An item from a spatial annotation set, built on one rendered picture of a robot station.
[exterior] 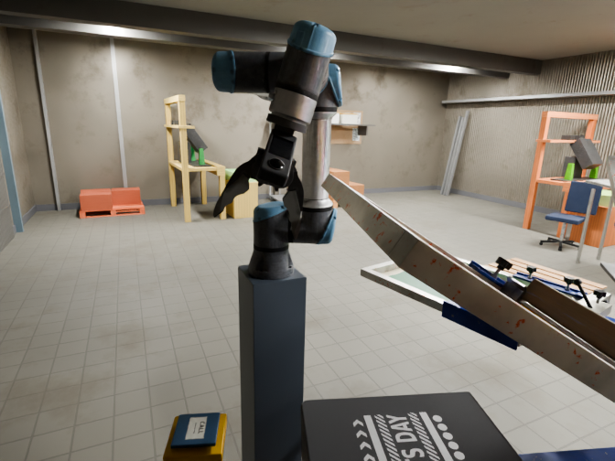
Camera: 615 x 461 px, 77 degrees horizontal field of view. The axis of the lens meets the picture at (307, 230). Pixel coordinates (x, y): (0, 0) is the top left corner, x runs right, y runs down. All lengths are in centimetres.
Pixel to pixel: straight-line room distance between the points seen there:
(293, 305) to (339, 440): 44
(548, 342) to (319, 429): 66
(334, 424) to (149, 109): 786
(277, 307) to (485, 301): 86
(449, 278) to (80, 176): 834
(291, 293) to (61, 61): 771
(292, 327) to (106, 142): 749
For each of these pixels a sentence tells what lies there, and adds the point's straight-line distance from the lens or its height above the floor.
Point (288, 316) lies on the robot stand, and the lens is 129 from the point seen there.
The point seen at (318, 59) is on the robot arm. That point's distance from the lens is 67.
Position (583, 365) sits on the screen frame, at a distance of 62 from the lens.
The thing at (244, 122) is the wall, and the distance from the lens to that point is 884.
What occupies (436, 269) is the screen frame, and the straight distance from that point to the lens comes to 45.
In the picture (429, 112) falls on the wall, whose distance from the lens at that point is 1133.
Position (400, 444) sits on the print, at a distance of 107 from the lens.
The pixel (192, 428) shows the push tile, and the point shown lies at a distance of 107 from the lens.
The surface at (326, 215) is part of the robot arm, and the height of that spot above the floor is 141.
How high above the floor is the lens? 167
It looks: 15 degrees down
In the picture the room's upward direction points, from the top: 2 degrees clockwise
